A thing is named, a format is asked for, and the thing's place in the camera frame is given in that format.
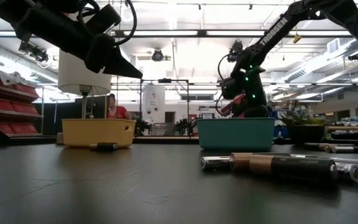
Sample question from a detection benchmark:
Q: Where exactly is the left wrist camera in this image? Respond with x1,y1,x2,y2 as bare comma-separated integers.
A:
85,3,122,35

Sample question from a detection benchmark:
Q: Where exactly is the red tilted bin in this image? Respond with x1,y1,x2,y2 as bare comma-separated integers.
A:
221,93,247,116

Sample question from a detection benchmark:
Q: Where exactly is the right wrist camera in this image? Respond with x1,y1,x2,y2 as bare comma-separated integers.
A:
219,77,241,101

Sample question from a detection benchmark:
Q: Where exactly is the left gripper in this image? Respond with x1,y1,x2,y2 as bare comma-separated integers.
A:
84,34,143,79

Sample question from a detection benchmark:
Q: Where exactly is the potted succulent plant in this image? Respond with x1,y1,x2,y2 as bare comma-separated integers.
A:
278,106,331,146

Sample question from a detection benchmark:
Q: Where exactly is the dark partition panel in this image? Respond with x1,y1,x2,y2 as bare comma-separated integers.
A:
42,95,111,137

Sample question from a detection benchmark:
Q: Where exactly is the person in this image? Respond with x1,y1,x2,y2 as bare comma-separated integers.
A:
106,93,132,121

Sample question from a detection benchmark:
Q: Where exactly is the black ceiling camera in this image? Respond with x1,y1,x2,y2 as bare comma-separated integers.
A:
227,40,244,63

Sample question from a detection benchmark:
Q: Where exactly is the wooden workbench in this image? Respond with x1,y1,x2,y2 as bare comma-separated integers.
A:
325,125,358,141

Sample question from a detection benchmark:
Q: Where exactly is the round black ceiling fixture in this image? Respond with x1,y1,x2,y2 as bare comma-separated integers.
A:
150,49,165,62

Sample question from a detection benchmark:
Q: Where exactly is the teal plastic bin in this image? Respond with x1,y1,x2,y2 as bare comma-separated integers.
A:
196,117,276,152

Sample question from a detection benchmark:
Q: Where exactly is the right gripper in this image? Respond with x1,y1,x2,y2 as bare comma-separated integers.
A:
228,73,269,118

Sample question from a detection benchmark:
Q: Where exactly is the white cylindrical tank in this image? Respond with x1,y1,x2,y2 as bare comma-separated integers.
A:
142,83,167,124

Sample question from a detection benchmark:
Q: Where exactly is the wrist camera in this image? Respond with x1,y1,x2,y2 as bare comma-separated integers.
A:
219,77,241,101
85,3,122,35

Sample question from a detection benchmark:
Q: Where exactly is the yellow plastic bin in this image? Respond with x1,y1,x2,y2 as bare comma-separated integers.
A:
61,118,137,149

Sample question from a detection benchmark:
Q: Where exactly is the black ceiling spotlight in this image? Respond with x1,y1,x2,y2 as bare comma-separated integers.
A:
18,40,50,63

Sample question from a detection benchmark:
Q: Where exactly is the shelf with red bins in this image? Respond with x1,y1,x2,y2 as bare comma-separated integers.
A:
0,67,45,138

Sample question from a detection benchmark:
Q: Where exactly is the white lamp with wooden base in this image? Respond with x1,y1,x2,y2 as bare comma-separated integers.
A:
56,49,112,145

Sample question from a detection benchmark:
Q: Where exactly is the blue storage bin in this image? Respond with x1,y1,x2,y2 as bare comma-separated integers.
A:
273,123,289,138

